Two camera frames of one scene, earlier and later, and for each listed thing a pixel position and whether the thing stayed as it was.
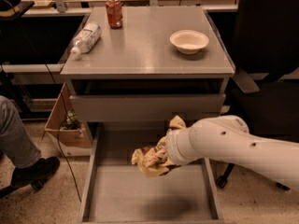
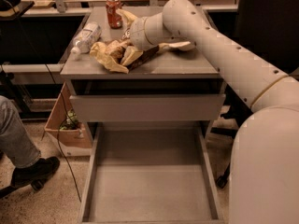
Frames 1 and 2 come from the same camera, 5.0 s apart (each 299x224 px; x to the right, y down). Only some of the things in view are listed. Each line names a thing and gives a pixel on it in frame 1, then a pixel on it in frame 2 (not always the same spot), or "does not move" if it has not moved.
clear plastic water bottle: [86, 38] does not move
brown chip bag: [152, 161] to [110, 54]
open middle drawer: [119, 190] does not move
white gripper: [172, 146] to [137, 35]
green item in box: [72, 121] does not move
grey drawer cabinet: [162, 63] does not move
